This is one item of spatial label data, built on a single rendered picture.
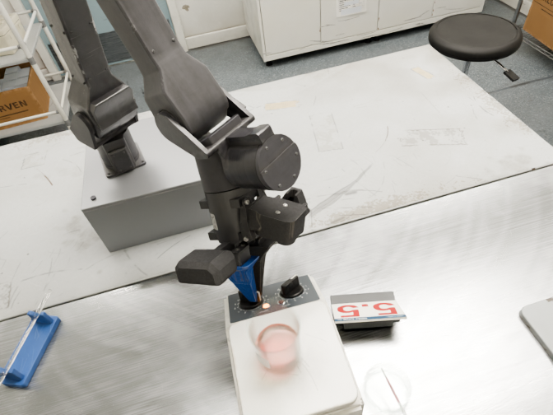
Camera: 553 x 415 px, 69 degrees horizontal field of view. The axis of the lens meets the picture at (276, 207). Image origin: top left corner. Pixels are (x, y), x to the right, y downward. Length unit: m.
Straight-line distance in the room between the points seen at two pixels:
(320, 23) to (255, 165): 2.60
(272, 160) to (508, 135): 0.60
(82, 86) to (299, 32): 2.41
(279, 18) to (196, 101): 2.43
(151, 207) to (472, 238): 0.50
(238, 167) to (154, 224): 0.31
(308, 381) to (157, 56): 0.36
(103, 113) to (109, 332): 0.31
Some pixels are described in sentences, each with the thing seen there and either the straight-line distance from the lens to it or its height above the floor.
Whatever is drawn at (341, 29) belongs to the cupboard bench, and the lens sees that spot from 3.03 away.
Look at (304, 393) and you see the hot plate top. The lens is 0.46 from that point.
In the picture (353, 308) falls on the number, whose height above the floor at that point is 0.92.
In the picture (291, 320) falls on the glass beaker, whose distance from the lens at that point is 0.44.
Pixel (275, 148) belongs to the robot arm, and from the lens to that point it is 0.40.
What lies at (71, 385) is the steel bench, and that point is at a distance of 0.65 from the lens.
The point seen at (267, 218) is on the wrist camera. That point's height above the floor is 1.09.
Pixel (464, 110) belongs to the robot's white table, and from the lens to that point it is 0.95.
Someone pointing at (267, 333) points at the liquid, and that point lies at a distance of 0.46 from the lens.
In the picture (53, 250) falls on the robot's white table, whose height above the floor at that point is 0.90.
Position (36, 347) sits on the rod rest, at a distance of 0.69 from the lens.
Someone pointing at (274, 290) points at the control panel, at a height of 0.94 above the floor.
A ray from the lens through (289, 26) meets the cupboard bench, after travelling 2.89.
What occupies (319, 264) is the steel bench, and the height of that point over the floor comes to 0.90.
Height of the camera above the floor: 1.43
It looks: 47 degrees down
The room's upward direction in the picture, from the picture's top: 8 degrees counter-clockwise
